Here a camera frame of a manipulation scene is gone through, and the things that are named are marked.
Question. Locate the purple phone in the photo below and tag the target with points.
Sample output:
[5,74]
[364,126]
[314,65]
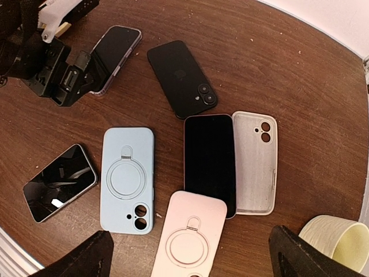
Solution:
[209,158]

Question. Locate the white phone case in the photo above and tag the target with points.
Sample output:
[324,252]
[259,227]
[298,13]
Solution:
[256,154]

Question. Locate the black phone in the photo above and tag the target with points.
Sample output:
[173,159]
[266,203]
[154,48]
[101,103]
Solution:
[182,80]

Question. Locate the cream ribbed mug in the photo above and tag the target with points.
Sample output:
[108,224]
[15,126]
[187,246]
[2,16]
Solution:
[343,240]

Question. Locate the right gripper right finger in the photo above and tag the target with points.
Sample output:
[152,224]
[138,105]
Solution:
[292,256]

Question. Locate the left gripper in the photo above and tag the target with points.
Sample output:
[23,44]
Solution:
[39,65]

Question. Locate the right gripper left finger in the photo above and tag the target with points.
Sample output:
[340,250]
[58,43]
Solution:
[93,257]

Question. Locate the silver white phone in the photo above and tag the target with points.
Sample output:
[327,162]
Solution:
[63,180]

